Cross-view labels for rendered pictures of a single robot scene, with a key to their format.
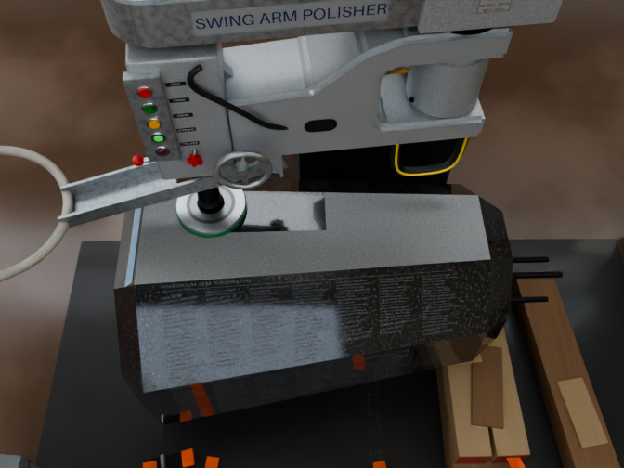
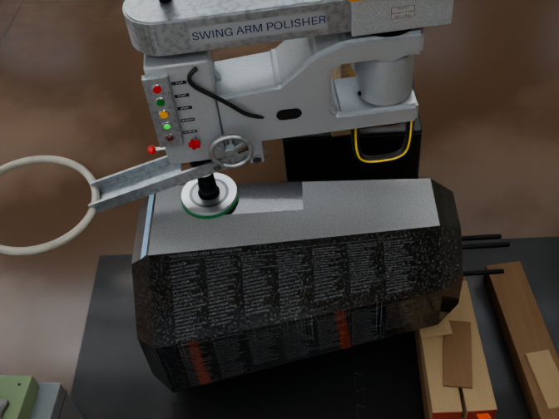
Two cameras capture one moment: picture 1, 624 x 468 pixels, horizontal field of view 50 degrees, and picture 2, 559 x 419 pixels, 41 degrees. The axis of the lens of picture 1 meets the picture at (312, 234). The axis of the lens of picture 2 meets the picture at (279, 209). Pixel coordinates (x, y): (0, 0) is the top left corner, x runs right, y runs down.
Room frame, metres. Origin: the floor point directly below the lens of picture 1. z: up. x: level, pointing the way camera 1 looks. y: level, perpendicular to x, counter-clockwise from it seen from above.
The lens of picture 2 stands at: (-0.71, -0.15, 2.92)
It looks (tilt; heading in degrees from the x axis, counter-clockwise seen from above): 49 degrees down; 6
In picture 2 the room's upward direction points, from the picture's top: 7 degrees counter-clockwise
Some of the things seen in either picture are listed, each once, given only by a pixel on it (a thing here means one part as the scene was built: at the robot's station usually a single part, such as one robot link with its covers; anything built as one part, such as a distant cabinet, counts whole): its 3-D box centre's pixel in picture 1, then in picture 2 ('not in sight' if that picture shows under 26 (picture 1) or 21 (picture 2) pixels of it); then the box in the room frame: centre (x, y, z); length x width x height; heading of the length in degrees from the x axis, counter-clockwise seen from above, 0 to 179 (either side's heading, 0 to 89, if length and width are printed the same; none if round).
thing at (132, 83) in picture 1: (154, 119); (163, 110); (1.06, 0.37, 1.39); 0.08 x 0.03 x 0.28; 97
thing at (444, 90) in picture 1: (447, 66); (383, 66); (1.26, -0.34, 1.36); 0.19 x 0.19 x 0.20
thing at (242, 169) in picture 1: (241, 159); (230, 144); (1.07, 0.18, 1.22); 0.15 x 0.10 x 0.15; 97
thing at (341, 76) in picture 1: (343, 90); (305, 88); (1.21, -0.08, 1.32); 0.74 x 0.23 x 0.49; 97
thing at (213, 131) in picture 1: (218, 93); (211, 94); (1.19, 0.23, 1.34); 0.36 x 0.22 x 0.45; 97
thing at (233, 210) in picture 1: (211, 203); (209, 193); (1.18, 0.31, 0.86); 0.21 x 0.21 x 0.01
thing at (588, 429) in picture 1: (581, 411); (548, 378); (0.75, -0.99, 0.13); 0.25 x 0.10 x 0.01; 10
